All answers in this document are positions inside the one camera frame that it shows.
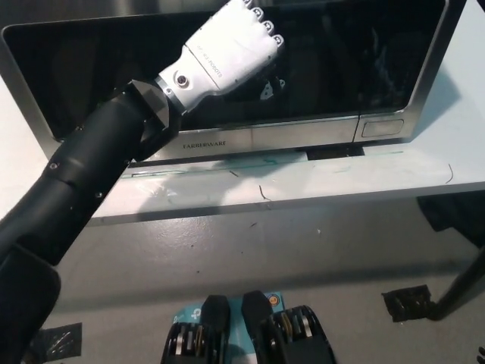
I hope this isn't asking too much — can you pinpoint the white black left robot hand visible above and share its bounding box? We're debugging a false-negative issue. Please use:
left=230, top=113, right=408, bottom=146
left=156, top=0, right=288, bottom=113

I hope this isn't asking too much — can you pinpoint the stainless steel microwave body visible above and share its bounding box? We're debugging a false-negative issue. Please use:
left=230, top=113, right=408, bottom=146
left=0, top=0, right=467, bottom=162

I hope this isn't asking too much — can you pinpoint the black floor tape patch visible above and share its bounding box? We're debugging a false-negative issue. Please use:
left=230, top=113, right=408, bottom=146
left=380, top=284, right=435, bottom=324
left=28, top=322, right=83, bottom=360

